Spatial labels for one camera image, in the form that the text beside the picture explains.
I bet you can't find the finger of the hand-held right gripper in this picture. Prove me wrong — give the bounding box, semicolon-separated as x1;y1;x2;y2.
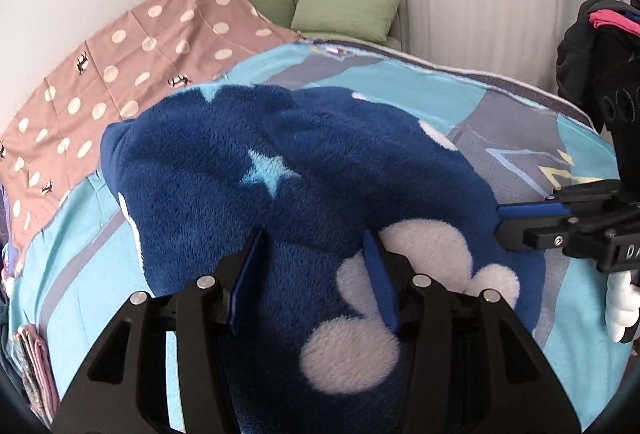
491;216;572;253
496;199;572;221

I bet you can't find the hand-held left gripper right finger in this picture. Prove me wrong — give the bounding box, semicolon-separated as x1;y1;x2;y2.
362;230;583;434

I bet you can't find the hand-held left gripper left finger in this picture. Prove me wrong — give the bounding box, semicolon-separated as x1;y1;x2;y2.
50;229;267;434

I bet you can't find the blue fleece star-print garment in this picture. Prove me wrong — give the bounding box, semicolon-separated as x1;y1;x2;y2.
100;84;523;434

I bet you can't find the pile of dark clothes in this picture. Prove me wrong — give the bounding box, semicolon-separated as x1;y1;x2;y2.
554;0;640;116

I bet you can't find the person's right hand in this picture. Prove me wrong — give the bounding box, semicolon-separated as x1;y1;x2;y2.
605;269;640;345

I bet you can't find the light blue patterned blanket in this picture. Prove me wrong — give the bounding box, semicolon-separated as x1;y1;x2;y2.
10;40;632;434

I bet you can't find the folded pink patterned cloth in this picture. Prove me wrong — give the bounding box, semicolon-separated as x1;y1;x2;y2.
11;323;62;421

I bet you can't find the pink polka dot sheet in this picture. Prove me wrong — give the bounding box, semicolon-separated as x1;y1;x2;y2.
0;0;302;279

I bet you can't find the large green pillow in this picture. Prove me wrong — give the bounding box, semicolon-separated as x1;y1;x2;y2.
290;0;403;44

